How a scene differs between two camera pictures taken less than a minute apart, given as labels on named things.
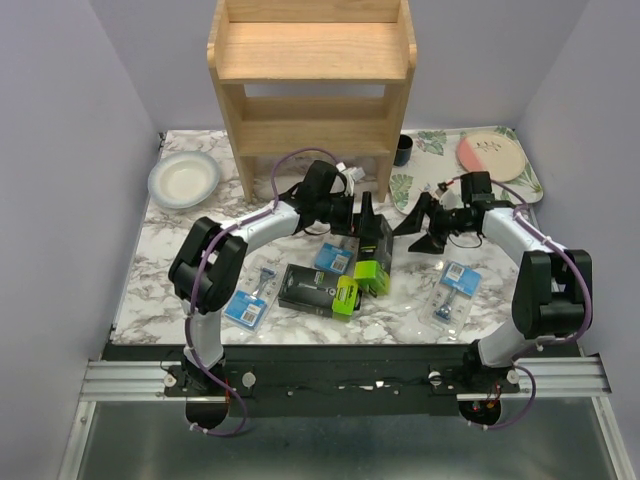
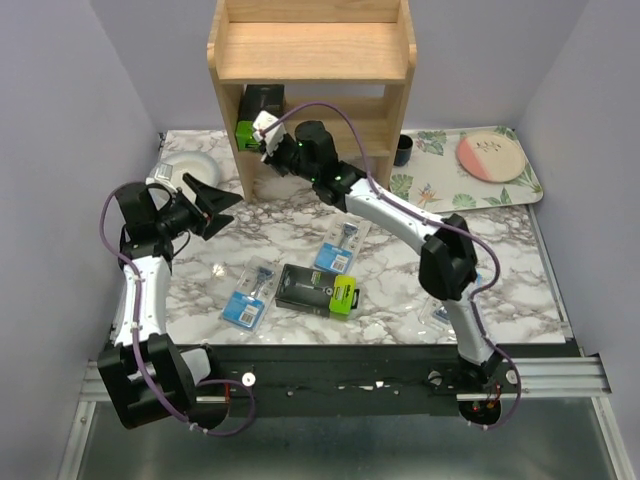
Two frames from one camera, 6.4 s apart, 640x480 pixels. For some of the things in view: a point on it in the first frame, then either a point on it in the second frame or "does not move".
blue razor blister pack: [337, 254] does not move
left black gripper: [364, 224] -> [210, 201]
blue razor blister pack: [247, 305] does not move
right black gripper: [412, 224] -> [272, 159]
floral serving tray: [435, 162] does not move
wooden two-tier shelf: [311, 78] does not move
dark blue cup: [403, 154] does not move
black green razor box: [320, 294] does not move
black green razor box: [373, 265] -> [255, 99]
